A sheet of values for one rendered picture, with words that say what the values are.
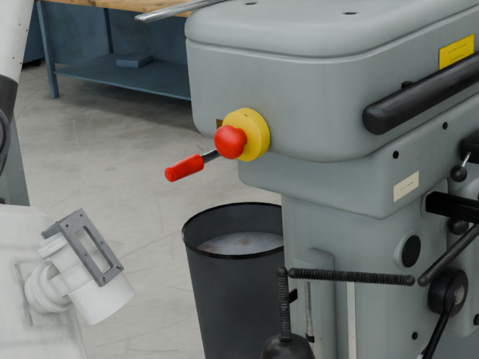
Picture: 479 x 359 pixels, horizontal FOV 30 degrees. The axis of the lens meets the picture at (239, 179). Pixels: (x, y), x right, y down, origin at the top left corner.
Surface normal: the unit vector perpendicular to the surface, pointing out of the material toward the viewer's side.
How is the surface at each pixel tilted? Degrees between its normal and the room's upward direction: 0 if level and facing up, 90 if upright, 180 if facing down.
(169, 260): 0
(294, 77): 90
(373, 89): 90
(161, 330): 0
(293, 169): 90
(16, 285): 58
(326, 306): 90
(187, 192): 0
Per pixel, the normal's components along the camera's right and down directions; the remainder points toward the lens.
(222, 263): -0.36, 0.43
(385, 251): 0.18, 0.36
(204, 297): -0.73, 0.36
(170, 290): -0.07, -0.92
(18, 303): 0.75, -0.42
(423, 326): 0.76, 0.20
